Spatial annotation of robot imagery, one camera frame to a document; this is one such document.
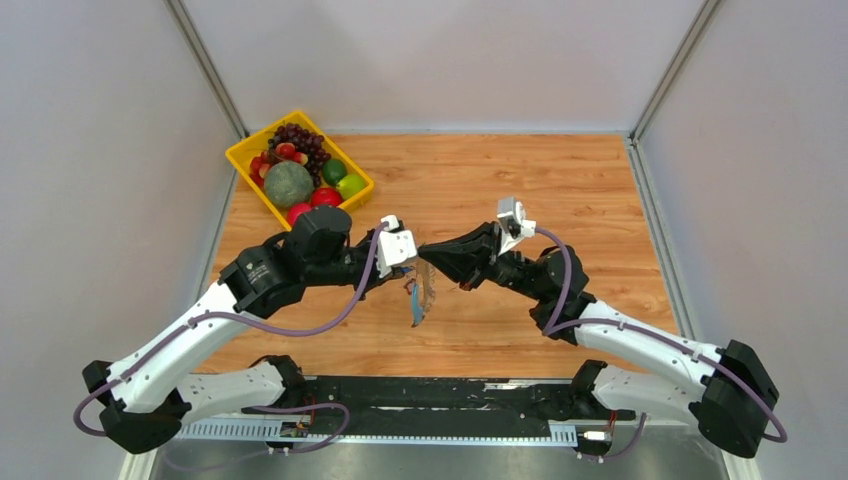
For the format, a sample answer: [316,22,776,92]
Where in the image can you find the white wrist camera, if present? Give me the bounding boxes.
[496,196,536,255]
[376,215,418,278]

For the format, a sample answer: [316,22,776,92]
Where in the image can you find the green melon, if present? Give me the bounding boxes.
[264,162,315,209]

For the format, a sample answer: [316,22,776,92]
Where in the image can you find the red apple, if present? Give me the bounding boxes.
[310,187,344,207]

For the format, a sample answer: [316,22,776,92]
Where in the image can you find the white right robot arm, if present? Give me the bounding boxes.
[418,222,788,458]

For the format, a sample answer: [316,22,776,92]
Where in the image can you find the purple grape bunch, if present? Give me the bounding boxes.
[267,123,332,187]

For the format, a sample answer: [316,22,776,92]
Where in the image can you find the dark green lime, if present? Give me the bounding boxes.
[322,158,348,187]

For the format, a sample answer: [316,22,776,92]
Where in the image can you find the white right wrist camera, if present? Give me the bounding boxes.
[496,196,536,255]

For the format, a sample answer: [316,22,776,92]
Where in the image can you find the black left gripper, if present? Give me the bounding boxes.
[305,228,406,302]

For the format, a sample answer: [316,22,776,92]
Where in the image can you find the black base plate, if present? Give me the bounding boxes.
[279,376,610,435]

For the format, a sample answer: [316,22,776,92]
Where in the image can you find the pink-red apple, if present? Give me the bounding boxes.
[286,202,313,227]

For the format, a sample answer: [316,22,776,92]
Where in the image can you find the slotted cable duct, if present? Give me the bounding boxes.
[175,417,578,448]

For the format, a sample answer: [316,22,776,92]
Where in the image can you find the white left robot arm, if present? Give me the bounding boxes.
[73,206,417,454]

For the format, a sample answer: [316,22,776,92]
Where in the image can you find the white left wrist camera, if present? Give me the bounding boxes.
[376,215,418,278]

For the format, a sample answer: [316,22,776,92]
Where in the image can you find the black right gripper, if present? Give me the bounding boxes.
[417,221,546,303]

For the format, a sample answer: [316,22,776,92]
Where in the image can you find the yellow plastic fruit bin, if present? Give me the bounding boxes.
[226,111,375,230]

